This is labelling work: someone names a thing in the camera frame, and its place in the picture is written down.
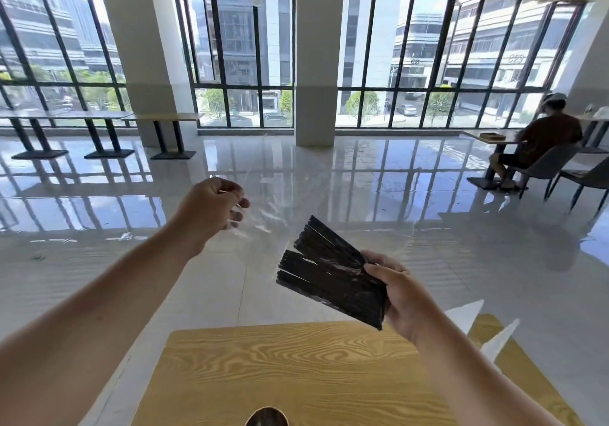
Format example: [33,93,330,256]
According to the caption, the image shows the short table with black legs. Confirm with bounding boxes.
[121,112,206,161]

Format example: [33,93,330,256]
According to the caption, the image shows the bundle of black straws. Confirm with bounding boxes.
[275,215,389,332]

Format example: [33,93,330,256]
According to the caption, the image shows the steel cylindrical holder cup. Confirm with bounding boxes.
[245,406,290,426]

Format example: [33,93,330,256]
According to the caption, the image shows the wooden table with black base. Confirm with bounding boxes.
[459,128,529,191]

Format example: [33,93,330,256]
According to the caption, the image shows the person's left hand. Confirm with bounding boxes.
[171,177,251,256]

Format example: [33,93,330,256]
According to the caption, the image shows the grey chair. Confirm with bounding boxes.
[544,154,609,215]
[504,144,584,201]

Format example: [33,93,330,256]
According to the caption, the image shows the person's right forearm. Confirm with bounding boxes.
[411,309,562,426]

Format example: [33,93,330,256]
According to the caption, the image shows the long table with black legs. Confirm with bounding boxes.
[0,109,136,161]

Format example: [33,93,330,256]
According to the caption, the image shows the narrow white plastic sign holder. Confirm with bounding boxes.
[478,318,521,363]

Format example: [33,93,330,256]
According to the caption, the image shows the person's left forearm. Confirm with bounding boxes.
[0,221,203,426]

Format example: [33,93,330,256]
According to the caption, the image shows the black-framed glass window wall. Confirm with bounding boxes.
[169,0,296,129]
[0,0,132,127]
[337,0,589,129]

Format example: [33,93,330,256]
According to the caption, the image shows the person's right hand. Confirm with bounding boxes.
[361,249,448,345]

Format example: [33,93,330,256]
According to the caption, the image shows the wide white plastic sign holder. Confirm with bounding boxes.
[445,299,485,336]

